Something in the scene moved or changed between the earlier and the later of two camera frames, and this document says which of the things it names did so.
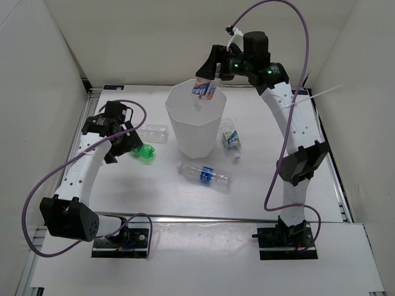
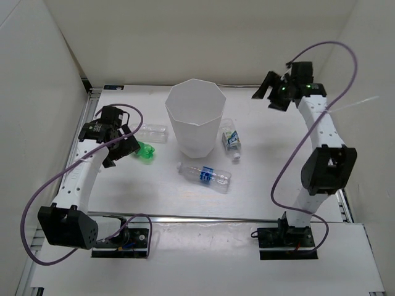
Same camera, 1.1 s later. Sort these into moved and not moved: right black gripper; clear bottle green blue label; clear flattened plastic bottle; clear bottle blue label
Moved: right black gripper
Not moved: clear bottle green blue label; clear bottle blue label; clear flattened plastic bottle
